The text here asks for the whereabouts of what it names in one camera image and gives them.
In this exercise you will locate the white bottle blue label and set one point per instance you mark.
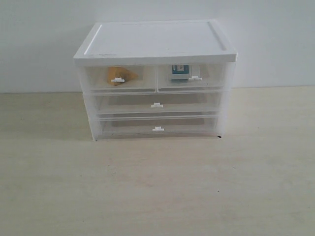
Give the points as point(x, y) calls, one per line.
point(180, 72)

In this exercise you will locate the yellow cheese wedge block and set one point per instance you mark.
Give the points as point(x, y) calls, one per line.
point(120, 75)

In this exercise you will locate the clear bottom wide drawer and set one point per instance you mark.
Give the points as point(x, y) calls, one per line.
point(159, 125)

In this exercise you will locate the clear wide drawer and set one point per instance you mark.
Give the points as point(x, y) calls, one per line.
point(159, 125)
point(149, 103)

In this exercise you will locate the clear middle wide drawer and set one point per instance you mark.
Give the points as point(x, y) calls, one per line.
point(149, 103)

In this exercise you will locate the white plastic drawer cabinet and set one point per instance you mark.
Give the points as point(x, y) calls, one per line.
point(155, 44)

